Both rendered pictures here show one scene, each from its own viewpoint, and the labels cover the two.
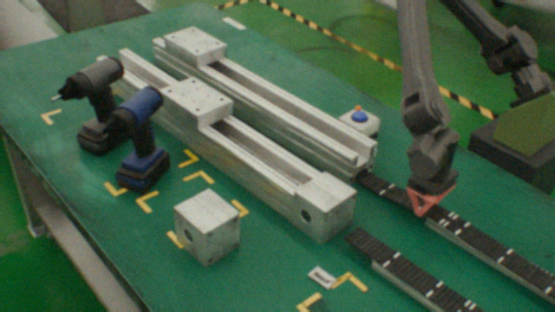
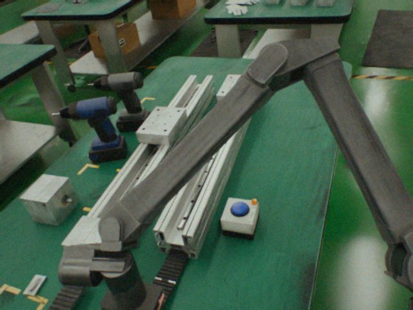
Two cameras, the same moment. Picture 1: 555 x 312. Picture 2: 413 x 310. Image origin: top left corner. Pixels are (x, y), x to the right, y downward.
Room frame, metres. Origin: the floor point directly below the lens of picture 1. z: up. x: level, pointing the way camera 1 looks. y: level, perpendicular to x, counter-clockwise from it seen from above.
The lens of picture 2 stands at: (0.99, -0.75, 1.49)
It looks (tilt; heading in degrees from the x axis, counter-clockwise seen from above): 38 degrees down; 69
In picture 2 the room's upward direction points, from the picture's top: 9 degrees counter-clockwise
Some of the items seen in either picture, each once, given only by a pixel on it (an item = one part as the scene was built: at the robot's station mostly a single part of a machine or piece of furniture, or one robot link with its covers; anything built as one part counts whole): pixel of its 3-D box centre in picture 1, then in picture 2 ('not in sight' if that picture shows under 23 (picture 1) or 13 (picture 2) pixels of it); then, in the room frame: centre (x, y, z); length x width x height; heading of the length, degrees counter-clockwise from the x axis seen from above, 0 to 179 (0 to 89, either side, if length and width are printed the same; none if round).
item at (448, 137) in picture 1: (441, 146); (116, 270); (0.96, -0.33, 0.98); 0.07 x 0.06 x 0.07; 146
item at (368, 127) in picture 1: (355, 128); (237, 217); (1.26, -0.20, 0.81); 0.10 x 0.08 x 0.06; 136
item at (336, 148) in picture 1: (251, 98); (221, 144); (1.37, 0.08, 0.82); 0.80 x 0.10 x 0.09; 46
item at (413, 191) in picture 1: (426, 196); not in sight; (0.95, -0.32, 0.85); 0.07 x 0.07 x 0.09; 46
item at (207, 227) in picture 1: (212, 224); (54, 200); (0.85, 0.13, 0.83); 0.11 x 0.10 x 0.10; 135
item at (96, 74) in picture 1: (92, 111); (120, 102); (1.16, 0.46, 0.89); 0.20 x 0.08 x 0.22; 150
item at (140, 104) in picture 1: (133, 146); (91, 130); (1.02, 0.33, 0.89); 0.20 x 0.08 x 0.22; 159
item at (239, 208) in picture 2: (359, 117); (239, 208); (1.27, -0.21, 0.84); 0.04 x 0.04 x 0.02
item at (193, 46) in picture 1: (195, 50); (237, 93); (1.54, 0.26, 0.87); 0.16 x 0.11 x 0.07; 46
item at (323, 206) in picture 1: (327, 204); (100, 245); (0.93, -0.11, 0.83); 0.12 x 0.09 x 0.10; 136
